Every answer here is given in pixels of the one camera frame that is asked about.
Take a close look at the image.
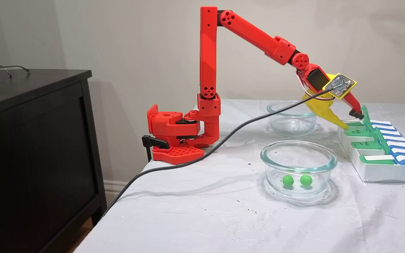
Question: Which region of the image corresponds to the black camera cable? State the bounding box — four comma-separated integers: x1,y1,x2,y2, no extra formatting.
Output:
101,83,345,219

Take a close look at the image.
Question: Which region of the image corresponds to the black wooden cabinet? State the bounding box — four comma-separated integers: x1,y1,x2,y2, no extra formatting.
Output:
0,69,108,253

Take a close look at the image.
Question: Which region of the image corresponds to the weekly pill organizer box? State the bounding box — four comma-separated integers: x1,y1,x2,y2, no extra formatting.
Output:
338,105,405,185

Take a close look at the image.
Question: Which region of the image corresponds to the glass bowl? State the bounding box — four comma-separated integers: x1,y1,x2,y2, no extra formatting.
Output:
266,101,318,137
260,141,339,197

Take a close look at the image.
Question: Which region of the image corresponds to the white tablecloth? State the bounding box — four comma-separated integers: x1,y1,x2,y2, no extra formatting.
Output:
74,99,405,253

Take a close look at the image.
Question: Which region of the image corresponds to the black table clamp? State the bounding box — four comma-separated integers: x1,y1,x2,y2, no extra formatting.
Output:
142,135,170,163

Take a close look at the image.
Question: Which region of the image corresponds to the white red servo wire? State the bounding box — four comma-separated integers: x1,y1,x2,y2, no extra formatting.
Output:
295,70,334,102

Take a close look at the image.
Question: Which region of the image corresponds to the camera board on yellow mount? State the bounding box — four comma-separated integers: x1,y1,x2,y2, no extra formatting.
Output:
322,73,358,99

